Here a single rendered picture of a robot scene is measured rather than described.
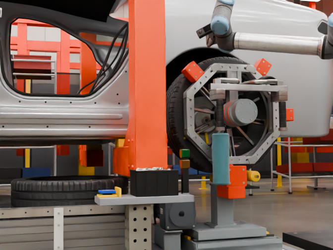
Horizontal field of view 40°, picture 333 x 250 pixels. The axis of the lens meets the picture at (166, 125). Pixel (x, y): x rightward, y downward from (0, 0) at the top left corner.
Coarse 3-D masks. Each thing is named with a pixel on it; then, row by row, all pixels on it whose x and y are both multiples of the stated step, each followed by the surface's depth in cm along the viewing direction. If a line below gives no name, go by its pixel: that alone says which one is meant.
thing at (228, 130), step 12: (216, 72) 257; (204, 96) 258; (252, 96) 273; (264, 96) 264; (264, 108) 265; (216, 120) 257; (264, 120) 265; (216, 132) 258; (228, 132) 259; (240, 132) 261; (252, 132) 276; (264, 132) 262; (240, 144) 282; (252, 144) 262
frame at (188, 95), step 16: (224, 64) 249; (240, 64) 252; (192, 96) 243; (192, 112) 242; (272, 112) 256; (192, 128) 241; (272, 128) 256; (208, 160) 249; (240, 160) 248; (256, 160) 250
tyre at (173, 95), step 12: (216, 60) 257; (228, 60) 259; (240, 60) 261; (180, 84) 251; (168, 96) 260; (180, 96) 250; (168, 108) 254; (180, 108) 249; (168, 120) 254; (180, 120) 249; (168, 132) 258; (180, 132) 249; (180, 144) 249; (192, 144) 250; (192, 156) 250; (204, 156) 252; (264, 156) 261; (204, 168) 253
